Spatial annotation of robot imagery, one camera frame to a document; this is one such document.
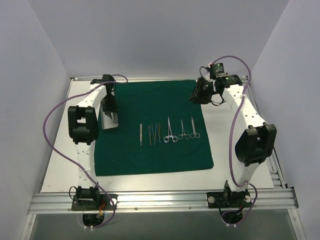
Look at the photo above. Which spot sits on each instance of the front aluminium rail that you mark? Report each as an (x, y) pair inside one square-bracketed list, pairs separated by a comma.
[(162, 201)]

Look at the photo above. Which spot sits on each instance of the right aluminium rail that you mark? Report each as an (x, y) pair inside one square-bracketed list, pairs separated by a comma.
[(261, 94)]

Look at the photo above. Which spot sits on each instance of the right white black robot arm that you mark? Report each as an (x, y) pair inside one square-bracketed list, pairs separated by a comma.
[(251, 138)]

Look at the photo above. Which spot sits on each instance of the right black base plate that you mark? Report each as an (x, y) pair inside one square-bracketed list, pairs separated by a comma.
[(228, 199)]

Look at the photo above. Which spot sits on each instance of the silver surgical scissors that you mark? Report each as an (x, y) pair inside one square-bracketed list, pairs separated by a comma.
[(194, 134)]

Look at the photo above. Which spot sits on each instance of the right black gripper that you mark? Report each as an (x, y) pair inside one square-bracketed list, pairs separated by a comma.
[(200, 90)]

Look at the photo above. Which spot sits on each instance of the silver straight hemostat forceps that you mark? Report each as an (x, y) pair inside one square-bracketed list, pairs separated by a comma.
[(183, 134)]

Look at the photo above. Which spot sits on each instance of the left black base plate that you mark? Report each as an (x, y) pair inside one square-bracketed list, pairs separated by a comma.
[(88, 204)]

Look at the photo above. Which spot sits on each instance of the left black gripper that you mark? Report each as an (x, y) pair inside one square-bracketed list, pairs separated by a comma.
[(110, 109)]

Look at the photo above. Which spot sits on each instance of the silver curved hemostat forceps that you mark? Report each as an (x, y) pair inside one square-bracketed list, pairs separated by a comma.
[(169, 127)]

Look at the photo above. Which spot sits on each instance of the silver tweezers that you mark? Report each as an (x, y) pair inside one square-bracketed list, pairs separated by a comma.
[(158, 128), (154, 132), (149, 135)]

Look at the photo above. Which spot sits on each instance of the silver metal instrument tray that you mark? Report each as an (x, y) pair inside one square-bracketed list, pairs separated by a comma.
[(107, 108)]

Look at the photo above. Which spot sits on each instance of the green surgical cloth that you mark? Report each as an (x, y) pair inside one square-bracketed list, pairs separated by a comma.
[(118, 151)]

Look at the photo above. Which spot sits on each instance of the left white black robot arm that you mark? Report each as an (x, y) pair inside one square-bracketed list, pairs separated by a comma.
[(97, 110)]

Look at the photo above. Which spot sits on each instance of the back aluminium rail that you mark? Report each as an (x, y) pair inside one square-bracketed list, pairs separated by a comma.
[(139, 78)]

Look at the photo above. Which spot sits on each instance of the aluminium rail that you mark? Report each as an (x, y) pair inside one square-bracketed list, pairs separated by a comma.
[(162, 201), (261, 94), (139, 78)]

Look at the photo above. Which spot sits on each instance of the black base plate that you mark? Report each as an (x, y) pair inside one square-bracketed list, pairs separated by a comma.
[(228, 199), (88, 204)]

